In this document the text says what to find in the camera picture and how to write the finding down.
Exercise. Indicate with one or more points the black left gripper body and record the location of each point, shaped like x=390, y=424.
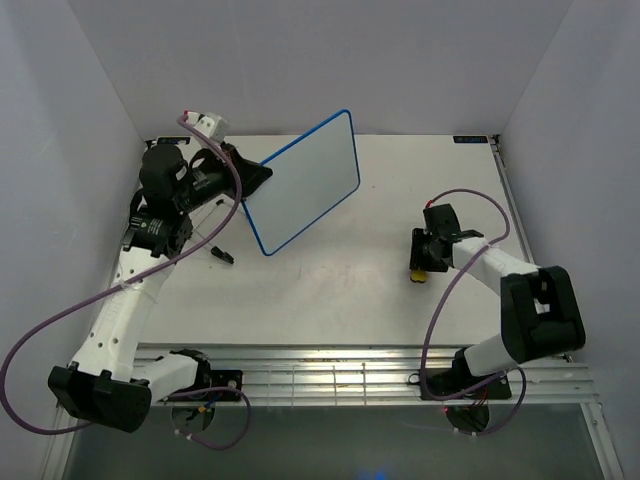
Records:
x=208, y=181

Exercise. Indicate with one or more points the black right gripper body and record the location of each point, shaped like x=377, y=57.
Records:
x=422, y=254

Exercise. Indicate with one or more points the yellow black whiteboard eraser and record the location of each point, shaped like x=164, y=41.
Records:
x=418, y=276

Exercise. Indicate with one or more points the blue framed whiteboard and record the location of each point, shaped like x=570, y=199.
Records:
x=310, y=176

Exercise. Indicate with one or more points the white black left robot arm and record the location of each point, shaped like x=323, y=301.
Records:
x=101, y=384

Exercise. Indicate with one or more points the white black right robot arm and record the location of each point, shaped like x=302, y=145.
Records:
x=539, y=313

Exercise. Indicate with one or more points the black corner label sticker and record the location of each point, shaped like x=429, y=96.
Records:
x=173, y=140
x=470, y=139

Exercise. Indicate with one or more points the black right corner label sticker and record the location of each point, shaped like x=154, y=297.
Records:
x=470, y=139

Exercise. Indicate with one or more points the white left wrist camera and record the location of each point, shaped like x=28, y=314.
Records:
x=210, y=125

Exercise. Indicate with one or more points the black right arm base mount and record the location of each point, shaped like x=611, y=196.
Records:
x=441, y=382

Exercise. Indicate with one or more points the aluminium table edge rail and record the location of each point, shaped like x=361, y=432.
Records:
x=296, y=376

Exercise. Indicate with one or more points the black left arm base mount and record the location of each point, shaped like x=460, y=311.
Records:
x=212, y=386

